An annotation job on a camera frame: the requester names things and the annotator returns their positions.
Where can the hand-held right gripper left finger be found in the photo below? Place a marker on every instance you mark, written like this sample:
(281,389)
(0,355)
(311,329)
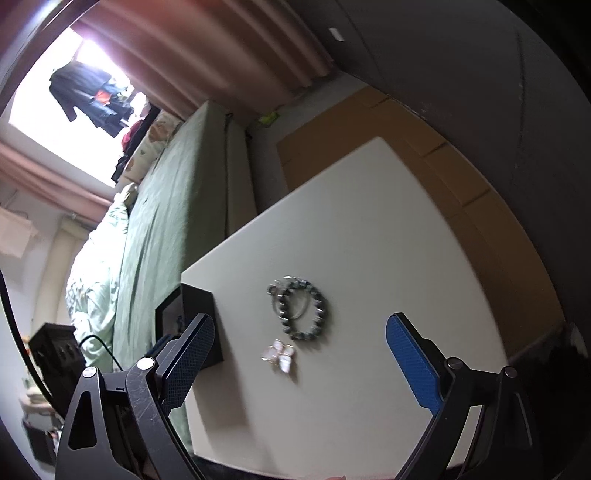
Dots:
(189,364)

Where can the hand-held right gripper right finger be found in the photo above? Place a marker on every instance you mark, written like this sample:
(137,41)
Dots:
(413,364)

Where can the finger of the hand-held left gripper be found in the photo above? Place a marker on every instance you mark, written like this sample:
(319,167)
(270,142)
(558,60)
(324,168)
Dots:
(168,340)

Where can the black gift box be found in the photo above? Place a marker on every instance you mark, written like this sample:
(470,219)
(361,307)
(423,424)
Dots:
(198,300)

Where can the silver bangle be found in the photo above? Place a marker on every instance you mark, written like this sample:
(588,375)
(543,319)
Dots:
(272,302)

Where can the light green quilt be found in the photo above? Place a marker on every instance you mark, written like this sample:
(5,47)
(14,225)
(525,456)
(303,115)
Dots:
(97,286)

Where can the bed with green blanket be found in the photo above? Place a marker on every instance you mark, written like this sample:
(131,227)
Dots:
(161,221)

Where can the white hanging cloth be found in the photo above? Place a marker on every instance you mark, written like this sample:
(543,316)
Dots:
(16,230)

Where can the narrow pink curtain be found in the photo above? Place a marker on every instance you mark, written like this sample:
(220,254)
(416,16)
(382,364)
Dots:
(51,180)

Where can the flat brown cardboard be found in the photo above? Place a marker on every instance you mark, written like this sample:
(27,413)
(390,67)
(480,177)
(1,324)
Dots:
(485,184)

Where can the floral pillow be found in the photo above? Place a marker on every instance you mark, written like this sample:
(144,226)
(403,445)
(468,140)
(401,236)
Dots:
(157,138)

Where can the clothes on window sill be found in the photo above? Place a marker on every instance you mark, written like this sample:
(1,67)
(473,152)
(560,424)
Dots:
(134,134)

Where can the small green floor item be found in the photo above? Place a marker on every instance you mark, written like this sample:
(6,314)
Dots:
(268,118)

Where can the dark hanging clothes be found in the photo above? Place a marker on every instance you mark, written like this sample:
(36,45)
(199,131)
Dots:
(87,92)

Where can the wide pink curtain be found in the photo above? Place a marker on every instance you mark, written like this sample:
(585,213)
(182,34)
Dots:
(207,46)

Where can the white wall socket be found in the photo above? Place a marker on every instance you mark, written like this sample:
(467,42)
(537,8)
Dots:
(337,33)

